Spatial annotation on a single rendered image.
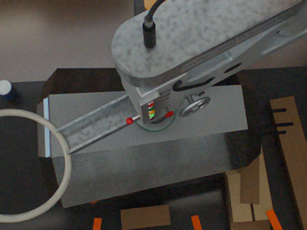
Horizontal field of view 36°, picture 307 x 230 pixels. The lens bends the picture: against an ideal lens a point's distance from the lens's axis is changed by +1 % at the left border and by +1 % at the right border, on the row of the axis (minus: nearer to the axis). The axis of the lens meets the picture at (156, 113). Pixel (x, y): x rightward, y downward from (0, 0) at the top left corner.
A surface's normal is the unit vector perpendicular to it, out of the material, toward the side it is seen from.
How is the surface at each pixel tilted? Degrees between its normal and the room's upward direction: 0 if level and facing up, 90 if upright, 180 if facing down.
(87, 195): 45
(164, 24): 0
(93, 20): 0
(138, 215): 0
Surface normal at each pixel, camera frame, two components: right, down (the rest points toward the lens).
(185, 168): 0.10, 0.49
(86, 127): 0.01, -0.27
